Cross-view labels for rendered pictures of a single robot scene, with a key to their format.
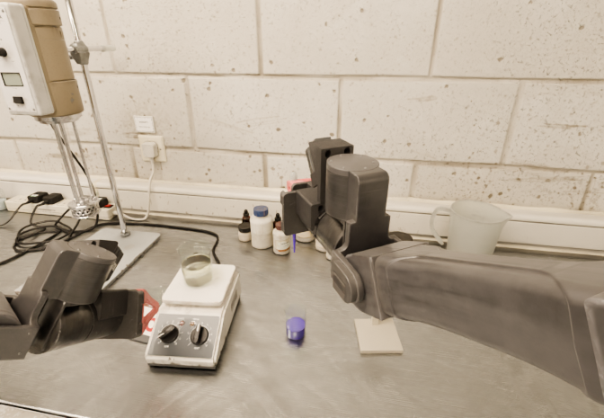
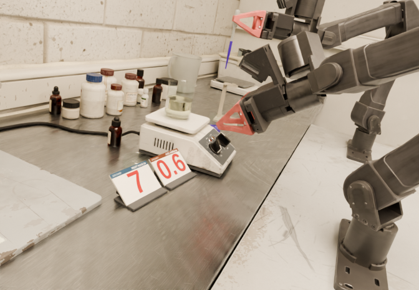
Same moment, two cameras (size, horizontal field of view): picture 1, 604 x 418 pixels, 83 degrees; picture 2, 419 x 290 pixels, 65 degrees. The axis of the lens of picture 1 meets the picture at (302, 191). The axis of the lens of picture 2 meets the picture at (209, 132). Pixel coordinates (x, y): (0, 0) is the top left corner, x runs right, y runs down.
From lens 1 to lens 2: 1.00 m
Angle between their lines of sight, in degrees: 73
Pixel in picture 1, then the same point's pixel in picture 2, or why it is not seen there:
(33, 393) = (227, 231)
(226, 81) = not seen: outside the picture
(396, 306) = (346, 35)
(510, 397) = not seen: hidden behind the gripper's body
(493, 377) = not seen: hidden behind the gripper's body
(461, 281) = (368, 16)
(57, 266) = (318, 43)
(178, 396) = (249, 172)
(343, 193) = (315, 5)
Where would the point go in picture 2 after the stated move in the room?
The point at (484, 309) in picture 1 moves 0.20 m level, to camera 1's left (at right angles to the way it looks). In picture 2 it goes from (375, 20) to (396, 16)
